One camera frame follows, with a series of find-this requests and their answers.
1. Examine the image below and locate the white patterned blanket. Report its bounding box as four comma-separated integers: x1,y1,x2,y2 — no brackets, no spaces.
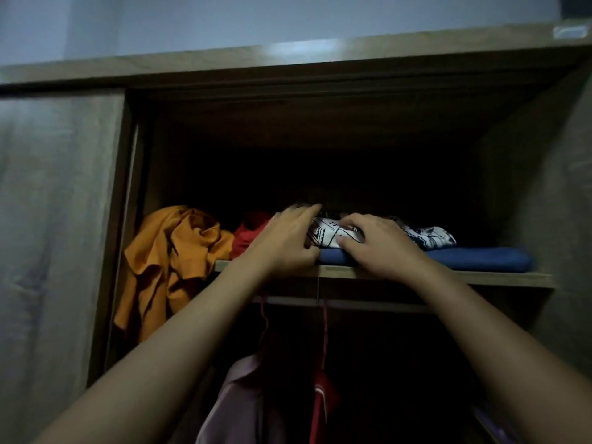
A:
306,215,458,252

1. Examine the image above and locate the person's left hand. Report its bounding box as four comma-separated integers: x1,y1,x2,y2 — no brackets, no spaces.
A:
245,203,323,279

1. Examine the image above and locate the person's right hand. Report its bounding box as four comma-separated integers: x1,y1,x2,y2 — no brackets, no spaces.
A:
335,213,435,285

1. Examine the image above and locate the person's left forearm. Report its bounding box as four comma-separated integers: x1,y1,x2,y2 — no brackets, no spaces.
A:
32,258,274,444

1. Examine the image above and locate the orange shirt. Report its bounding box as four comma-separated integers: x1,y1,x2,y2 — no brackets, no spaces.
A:
114,205,236,343

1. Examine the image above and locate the blue folded blanket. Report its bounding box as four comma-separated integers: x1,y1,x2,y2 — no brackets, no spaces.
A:
316,246,536,274

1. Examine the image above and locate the red polo shirt white trim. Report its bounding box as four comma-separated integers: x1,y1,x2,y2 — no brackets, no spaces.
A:
308,369,342,444

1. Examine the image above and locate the pink shirt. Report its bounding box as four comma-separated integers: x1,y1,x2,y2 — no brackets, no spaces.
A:
196,353,287,444

